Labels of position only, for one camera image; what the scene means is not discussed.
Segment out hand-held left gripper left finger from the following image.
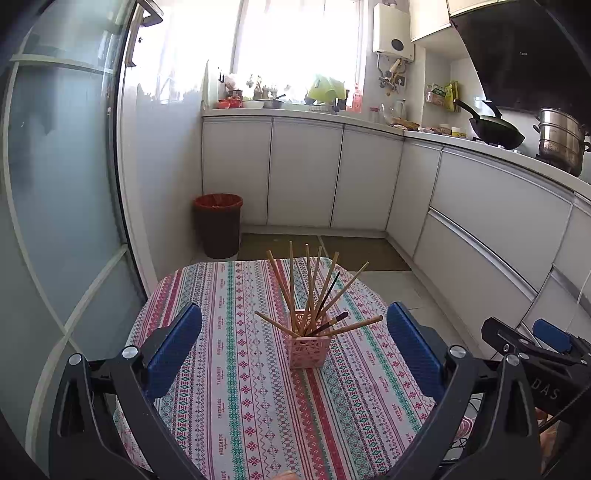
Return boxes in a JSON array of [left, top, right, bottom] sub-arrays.
[[48, 302, 204, 480]]

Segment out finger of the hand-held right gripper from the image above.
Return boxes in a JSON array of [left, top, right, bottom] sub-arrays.
[[481, 316, 543, 366], [532, 318, 591, 367]]

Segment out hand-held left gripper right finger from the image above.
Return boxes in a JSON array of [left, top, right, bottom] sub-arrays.
[[387, 302, 541, 480]]

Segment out pink perforated utensil holder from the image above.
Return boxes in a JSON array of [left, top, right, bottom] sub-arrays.
[[288, 310, 333, 370]]

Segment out bunch of bamboo chopsticks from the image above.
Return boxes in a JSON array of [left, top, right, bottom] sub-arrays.
[[254, 241, 384, 337]]

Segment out person's right hand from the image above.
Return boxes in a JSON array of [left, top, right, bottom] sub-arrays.
[[538, 413, 561, 446]]

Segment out patterned tablecloth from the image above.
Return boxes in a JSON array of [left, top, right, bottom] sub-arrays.
[[113, 258, 472, 480]]

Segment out olive floor mat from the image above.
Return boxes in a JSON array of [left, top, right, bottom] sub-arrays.
[[318, 235, 411, 272], [238, 233, 324, 261]]

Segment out red-lined trash bin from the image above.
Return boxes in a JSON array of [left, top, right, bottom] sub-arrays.
[[193, 194, 244, 260]]

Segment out steel steamer pot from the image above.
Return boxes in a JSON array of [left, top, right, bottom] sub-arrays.
[[533, 107, 591, 177]]

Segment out frosted glass sliding door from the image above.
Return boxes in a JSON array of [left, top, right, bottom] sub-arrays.
[[0, 0, 162, 462]]

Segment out black wok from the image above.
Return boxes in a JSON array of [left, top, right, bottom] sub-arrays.
[[454, 98, 526, 151]]

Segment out white kitchen cabinets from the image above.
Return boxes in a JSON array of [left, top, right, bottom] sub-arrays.
[[202, 115, 591, 365]]

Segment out glass pitcher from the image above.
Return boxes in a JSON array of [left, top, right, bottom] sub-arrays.
[[381, 99, 408, 125]]

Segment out white cutting board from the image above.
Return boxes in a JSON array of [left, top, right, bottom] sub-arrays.
[[203, 60, 221, 109]]

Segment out white kitchen countertop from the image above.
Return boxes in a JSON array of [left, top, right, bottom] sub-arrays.
[[201, 104, 591, 195]]

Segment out black range hood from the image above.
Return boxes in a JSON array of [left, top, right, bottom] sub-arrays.
[[450, 0, 591, 123]]

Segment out water heater pipes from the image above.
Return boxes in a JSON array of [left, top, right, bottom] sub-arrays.
[[376, 58, 409, 95]]

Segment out lime green bag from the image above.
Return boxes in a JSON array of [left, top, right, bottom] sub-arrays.
[[307, 74, 347, 104]]

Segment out white water heater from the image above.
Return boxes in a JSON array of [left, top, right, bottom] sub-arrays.
[[373, 2, 415, 63]]

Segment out kitchen window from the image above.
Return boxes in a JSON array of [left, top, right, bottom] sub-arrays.
[[233, 0, 363, 100]]

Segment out white upper cabinet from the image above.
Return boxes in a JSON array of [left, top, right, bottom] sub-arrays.
[[409, 0, 509, 44]]

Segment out wall spice rack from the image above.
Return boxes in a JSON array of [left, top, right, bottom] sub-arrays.
[[425, 82, 460, 112]]

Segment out grey door handle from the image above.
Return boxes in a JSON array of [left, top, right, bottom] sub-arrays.
[[126, 0, 164, 68]]

